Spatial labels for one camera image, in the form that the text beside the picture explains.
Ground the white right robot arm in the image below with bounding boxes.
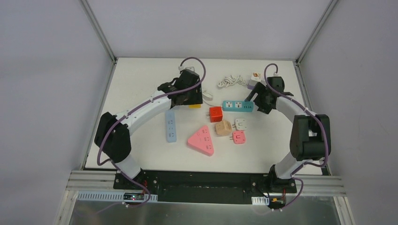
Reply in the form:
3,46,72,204
245,76,331,192

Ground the yellow cube socket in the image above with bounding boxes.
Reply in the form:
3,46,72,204
189,104,202,109

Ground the aluminium frame rail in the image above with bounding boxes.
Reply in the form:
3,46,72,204
79,0,117,64

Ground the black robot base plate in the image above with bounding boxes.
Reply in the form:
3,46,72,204
113,170,297,204

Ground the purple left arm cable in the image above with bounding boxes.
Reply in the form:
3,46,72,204
96,57,207,209

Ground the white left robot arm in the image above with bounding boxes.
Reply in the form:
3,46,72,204
94,68,202,190

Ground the white plug adapter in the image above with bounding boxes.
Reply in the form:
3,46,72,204
232,118,248,131

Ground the beige cube socket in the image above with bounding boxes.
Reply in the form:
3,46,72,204
215,120,232,136

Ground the white cube socket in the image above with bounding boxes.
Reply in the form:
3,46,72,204
249,73,262,83

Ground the teal power strip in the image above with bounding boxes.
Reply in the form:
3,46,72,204
222,100,254,113

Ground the red cube socket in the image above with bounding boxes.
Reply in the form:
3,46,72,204
207,106,223,123

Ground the purple power strip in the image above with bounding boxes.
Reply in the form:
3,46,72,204
247,81,258,90

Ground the pink plug adapter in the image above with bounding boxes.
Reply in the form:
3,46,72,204
231,130,246,144

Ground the pink power strip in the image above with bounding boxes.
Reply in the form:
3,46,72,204
187,125,214,157

